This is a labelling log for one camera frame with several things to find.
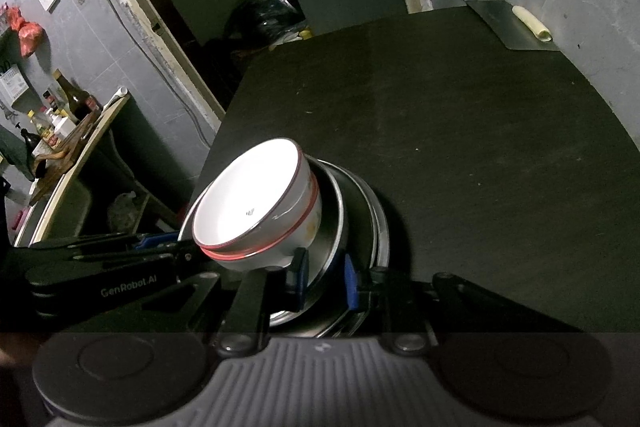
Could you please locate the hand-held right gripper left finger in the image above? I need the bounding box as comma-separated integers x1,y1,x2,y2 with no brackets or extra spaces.
55,248,310,354

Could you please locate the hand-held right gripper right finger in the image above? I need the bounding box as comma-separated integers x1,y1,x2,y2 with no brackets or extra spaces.
344,253,586,354

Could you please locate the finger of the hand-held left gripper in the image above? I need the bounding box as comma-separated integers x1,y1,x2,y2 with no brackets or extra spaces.
102,241,213,280
30,233,180,260

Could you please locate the white ceramic bowl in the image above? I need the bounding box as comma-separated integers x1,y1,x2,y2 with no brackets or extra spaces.
192,137,304,253
197,152,321,272

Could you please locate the large steel plate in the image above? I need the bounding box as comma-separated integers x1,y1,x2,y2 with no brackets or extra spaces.
270,177,392,339

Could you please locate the crumpled plastic bag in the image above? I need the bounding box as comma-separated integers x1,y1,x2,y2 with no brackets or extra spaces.
107,192,138,233

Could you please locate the wooden counter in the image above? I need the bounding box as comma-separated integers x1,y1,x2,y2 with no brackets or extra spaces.
12,94,131,248

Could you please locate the wooden cutting board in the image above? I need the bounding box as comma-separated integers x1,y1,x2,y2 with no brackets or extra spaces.
30,107,103,180

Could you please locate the small dark bottle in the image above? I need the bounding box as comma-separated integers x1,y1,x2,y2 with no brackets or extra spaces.
20,129,46,180

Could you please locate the white utensil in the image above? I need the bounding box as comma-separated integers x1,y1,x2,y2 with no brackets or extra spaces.
101,87,129,110

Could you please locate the white paper sheet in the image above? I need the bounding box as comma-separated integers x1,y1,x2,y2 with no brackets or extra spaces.
0,64,27,102

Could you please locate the red plastic bag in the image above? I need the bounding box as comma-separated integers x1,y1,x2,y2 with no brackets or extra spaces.
7,4,46,58

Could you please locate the black garbage bag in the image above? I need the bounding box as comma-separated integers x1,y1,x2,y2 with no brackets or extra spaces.
225,0,308,45

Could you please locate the steel cleaver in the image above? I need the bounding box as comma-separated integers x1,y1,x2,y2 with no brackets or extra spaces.
465,0,562,52

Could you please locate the grey power cable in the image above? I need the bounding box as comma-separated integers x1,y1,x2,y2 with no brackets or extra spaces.
85,0,221,148

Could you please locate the pale door frame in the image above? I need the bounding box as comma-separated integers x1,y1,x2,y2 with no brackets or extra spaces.
65,0,226,128

